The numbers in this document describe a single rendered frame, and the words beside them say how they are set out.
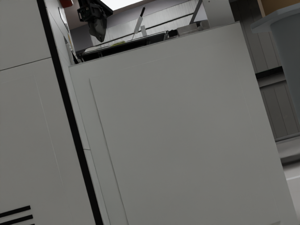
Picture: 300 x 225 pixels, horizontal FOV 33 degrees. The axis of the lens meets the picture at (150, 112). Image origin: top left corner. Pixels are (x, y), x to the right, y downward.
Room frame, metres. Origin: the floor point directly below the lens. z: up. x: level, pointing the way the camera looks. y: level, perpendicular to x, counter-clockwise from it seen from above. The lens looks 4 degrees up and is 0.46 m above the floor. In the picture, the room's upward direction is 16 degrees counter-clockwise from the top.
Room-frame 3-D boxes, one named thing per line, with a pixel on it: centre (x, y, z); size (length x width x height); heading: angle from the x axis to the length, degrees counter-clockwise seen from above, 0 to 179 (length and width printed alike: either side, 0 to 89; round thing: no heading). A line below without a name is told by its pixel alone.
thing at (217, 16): (2.09, -0.33, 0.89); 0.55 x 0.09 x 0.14; 3
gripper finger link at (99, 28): (2.05, 0.11, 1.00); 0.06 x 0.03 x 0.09; 148
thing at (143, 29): (2.39, -0.06, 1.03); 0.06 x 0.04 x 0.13; 93
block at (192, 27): (2.02, -0.23, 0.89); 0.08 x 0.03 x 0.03; 93
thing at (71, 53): (2.12, 0.25, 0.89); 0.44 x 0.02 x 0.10; 3
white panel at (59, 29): (1.94, 0.25, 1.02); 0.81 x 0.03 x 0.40; 3
